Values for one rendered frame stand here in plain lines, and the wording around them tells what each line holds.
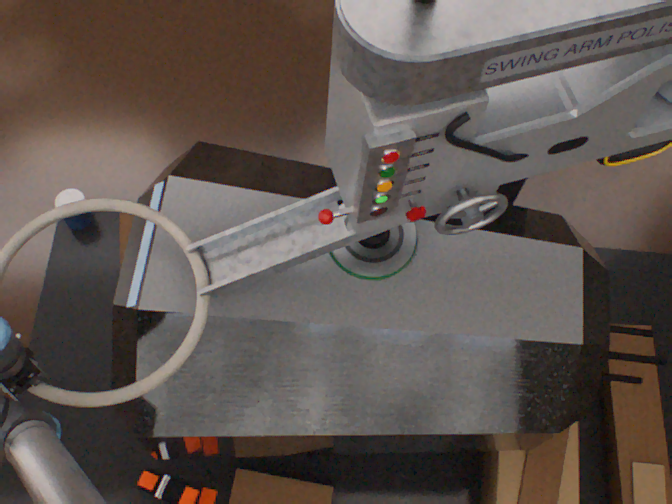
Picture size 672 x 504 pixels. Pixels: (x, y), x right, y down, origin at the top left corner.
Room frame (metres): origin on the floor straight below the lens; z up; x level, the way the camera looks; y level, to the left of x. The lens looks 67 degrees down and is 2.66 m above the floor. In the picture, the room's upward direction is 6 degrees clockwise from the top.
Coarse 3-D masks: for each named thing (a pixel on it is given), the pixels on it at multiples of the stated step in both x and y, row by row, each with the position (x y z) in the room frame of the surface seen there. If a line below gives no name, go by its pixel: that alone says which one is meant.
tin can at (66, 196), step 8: (64, 192) 1.18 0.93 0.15; (72, 192) 1.19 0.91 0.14; (80, 192) 1.19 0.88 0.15; (56, 200) 1.15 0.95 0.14; (64, 200) 1.15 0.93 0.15; (72, 200) 1.16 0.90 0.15; (80, 200) 1.16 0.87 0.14; (72, 216) 1.10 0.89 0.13; (80, 216) 1.12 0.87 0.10; (88, 216) 1.14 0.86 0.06; (72, 224) 1.10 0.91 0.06; (80, 224) 1.11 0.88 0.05; (88, 224) 1.13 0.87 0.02
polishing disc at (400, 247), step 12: (348, 228) 0.82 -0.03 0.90; (396, 228) 0.83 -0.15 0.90; (408, 228) 0.84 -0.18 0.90; (396, 240) 0.80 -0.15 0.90; (408, 240) 0.80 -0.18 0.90; (336, 252) 0.75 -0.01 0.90; (348, 252) 0.76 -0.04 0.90; (360, 252) 0.76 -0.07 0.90; (372, 252) 0.76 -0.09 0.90; (384, 252) 0.77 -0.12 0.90; (396, 252) 0.77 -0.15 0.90; (408, 252) 0.77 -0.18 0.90; (348, 264) 0.73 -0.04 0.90; (360, 264) 0.73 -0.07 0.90; (372, 264) 0.73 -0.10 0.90; (384, 264) 0.74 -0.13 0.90; (396, 264) 0.74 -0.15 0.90; (372, 276) 0.71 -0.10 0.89
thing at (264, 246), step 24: (336, 192) 0.82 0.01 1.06; (264, 216) 0.77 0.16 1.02; (288, 216) 0.78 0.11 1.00; (312, 216) 0.79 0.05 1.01; (216, 240) 0.71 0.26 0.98; (240, 240) 0.73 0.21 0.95; (264, 240) 0.73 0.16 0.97; (288, 240) 0.73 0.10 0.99; (312, 240) 0.73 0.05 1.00; (336, 240) 0.71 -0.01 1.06; (216, 264) 0.67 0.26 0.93; (240, 264) 0.67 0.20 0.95; (264, 264) 0.66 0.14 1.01; (288, 264) 0.67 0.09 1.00; (216, 288) 0.60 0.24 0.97
